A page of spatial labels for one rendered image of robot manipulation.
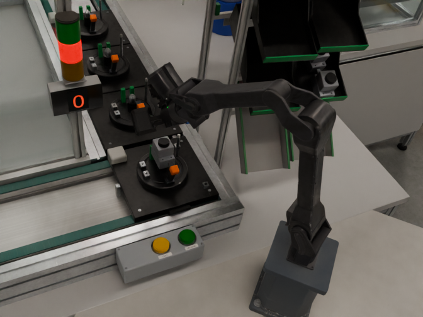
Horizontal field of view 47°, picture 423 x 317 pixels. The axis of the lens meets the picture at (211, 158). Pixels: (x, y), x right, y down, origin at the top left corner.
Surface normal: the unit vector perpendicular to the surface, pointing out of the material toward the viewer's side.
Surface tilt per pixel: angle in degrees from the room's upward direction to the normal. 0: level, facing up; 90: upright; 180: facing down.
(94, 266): 90
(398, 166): 1
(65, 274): 90
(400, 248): 0
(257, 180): 0
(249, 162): 45
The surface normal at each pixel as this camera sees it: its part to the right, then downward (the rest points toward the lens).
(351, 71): 0.42, 0.69
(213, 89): -0.20, -0.82
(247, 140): 0.26, 0.03
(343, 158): 0.12, -0.69
